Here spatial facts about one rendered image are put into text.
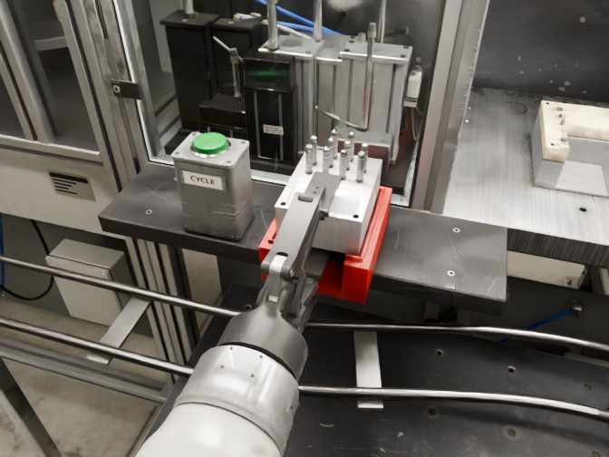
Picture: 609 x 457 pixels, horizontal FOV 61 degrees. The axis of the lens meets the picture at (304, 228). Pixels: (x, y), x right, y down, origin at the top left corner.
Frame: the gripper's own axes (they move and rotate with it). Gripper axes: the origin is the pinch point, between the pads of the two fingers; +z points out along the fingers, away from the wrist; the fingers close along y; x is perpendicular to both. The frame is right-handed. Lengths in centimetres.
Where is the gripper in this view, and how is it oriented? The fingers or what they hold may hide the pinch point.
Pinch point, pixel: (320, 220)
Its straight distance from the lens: 57.6
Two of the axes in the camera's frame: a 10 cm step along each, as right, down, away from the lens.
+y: 0.2, -7.5, -6.7
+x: -9.6, -2.1, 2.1
